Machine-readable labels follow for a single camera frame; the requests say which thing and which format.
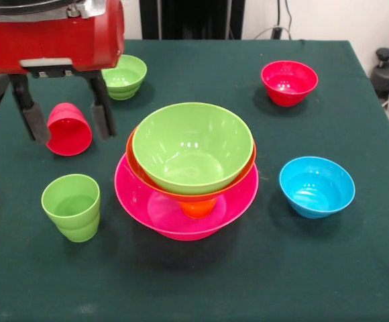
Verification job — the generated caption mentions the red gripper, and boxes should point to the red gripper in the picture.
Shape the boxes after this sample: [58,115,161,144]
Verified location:
[0,0,126,145]

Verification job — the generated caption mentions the red cup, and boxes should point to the red cup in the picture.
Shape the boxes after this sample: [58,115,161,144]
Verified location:
[45,102,93,157]

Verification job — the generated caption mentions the large orange bowl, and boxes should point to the large orange bowl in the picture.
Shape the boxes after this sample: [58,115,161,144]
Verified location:
[125,127,258,203]

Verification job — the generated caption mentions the green cup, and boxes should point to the green cup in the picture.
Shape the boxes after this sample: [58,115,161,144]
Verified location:
[41,174,101,244]

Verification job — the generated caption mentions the large pink bowl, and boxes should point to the large pink bowl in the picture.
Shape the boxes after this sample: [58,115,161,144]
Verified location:
[114,152,260,242]

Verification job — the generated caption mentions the large green bowl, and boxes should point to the large green bowl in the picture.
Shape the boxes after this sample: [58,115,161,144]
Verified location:
[131,102,255,196]

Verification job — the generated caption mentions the orange cup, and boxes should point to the orange cup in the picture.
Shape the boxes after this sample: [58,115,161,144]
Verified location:
[179,198,217,220]

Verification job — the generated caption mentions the small red bowl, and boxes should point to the small red bowl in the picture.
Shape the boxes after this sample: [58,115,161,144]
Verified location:
[260,60,319,107]

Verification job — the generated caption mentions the small green bowl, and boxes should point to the small green bowl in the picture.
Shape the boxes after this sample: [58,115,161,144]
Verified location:
[101,54,148,101]

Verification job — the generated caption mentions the dark green tablecloth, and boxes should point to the dark green tablecloth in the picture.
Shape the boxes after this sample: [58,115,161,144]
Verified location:
[0,38,389,322]

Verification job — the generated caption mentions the small blue bowl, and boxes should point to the small blue bowl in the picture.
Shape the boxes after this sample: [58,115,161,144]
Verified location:
[279,156,356,219]

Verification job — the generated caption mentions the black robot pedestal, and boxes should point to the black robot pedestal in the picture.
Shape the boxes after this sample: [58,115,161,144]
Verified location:
[140,0,245,40]

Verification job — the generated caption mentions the black wall cable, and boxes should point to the black wall cable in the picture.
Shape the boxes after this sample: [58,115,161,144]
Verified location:
[283,0,294,30]

